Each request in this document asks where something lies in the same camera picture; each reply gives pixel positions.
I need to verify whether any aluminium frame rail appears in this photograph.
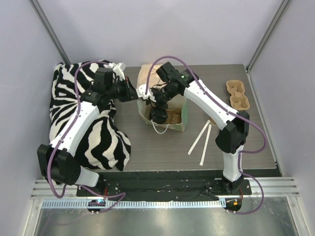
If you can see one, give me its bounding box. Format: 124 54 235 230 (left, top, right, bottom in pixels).
31 178 301 199

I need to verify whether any beige cloth pouch with ribbon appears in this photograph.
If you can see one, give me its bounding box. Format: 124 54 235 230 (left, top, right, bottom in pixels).
136 63 164 89

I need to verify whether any zebra print plush blanket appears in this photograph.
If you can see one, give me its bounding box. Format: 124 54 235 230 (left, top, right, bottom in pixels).
49 60 131 172

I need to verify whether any green illustrated paper bag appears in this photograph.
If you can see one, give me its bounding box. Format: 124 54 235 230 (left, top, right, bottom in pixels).
137 95 188 134

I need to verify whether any black plastic cup lid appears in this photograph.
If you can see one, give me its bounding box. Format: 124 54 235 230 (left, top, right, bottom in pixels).
150 107 168 124

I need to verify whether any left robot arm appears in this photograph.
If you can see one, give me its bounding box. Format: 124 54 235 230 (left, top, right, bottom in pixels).
37 62 137 196

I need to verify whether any white slotted cable duct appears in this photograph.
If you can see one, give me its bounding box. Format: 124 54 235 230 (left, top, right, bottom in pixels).
41 198 226 209

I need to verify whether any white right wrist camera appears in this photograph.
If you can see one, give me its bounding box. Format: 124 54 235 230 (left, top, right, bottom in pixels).
136 84 156 102

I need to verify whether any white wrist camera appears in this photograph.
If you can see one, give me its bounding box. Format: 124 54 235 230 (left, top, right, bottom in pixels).
136 84 156 102
109 62 126 80

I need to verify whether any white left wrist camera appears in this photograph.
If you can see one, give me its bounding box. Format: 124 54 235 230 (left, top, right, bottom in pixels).
109 62 126 80

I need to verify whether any white straw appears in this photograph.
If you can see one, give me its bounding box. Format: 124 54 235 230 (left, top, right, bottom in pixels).
188 120 210 155
199 124 212 166

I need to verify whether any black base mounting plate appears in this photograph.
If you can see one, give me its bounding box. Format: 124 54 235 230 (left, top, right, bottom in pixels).
91 170 252 202

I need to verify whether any brown cardboard cup carrier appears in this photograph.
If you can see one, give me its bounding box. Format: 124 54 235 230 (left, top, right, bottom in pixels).
226 80 250 111

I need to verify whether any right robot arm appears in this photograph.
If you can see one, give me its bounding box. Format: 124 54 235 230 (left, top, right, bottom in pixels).
152 62 250 194

